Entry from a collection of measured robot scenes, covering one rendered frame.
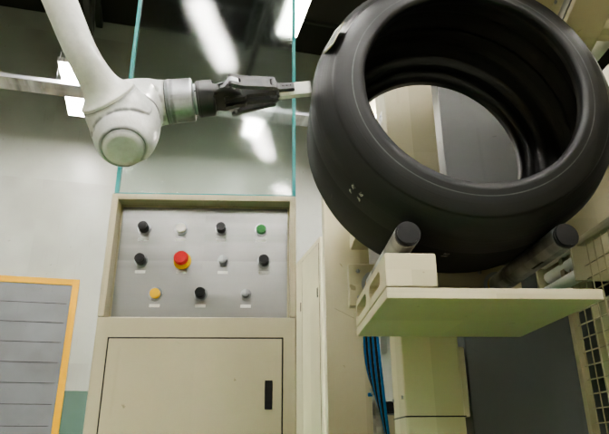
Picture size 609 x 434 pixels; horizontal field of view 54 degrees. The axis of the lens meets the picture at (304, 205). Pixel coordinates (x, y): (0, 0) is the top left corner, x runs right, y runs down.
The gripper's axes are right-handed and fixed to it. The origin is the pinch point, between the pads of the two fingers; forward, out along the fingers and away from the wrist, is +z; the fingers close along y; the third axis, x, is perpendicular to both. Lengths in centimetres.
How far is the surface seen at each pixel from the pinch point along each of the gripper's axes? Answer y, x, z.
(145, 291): 65, 21, -44
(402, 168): -12.5, 26.1, 14.9
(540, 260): -1, 43, 40
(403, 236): -10.0, 37.7, 13.2
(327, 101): -10.1, 9.5, 4.5
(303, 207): 919, -337, 102
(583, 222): 20, 30, 64
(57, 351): 837, -117, -314
